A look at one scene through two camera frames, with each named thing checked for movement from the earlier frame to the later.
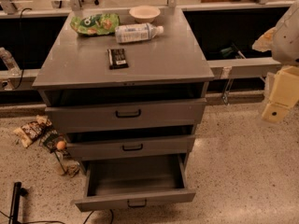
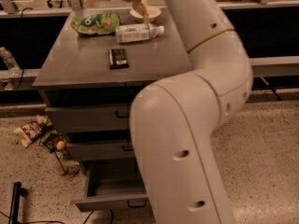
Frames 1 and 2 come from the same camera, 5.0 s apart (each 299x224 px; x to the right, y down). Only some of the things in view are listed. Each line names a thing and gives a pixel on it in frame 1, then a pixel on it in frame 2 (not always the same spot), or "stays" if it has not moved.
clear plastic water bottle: x=135 y=33 stays
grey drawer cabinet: x=125 y=88 stays
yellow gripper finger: x=264 y=42 to x=142 y=4
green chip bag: x=95 y=24 stays
